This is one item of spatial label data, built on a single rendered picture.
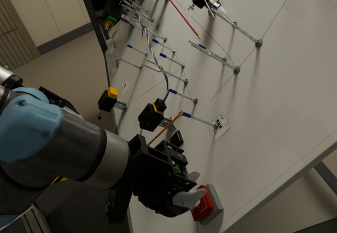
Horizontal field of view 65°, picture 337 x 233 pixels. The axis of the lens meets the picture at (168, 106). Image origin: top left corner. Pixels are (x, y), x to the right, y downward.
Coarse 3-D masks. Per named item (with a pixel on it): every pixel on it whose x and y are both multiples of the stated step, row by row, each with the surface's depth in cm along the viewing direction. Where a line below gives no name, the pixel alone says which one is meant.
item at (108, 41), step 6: (84, 0) 132; (90, 0) 133; (90, 6) 135; (126, 6) 143; (90, 12) 136; (96, 12) 142; (102, 12) 141; (90, 18) 138; (96, 18) 139; (96, 24) 141; (102, 24) 197; (96, 30) 143; (102, 30) 200; (102, 36) 146; (108, 36) 204; (102, 42) 148; (108, 42) 202; (102, 48) 151
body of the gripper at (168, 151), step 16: (128, 144) 38; (144, 144) 37; (160, 144) 42; (144, 160) 36; (160, 160) 37; (176, 160) 42; (128, 176) 35; (144, 176) 39; (160, 176) 39; (176, 176) 38; (144, 192) 40; (160, 192) 39; (176, 192) 42
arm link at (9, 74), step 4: (0, 68) 58; (4, 68) 60; (8, 68) 61; (0, 72) 58; (4, 72) 58; (8, 72) 59; (12, 72) 60; (0, 76) 57; (4, 76) 58; (8, 76) 58; (12, 76) 60; (0, 80) 57; (4, 80) 57; (0, 84) 57; (4, 84) 58
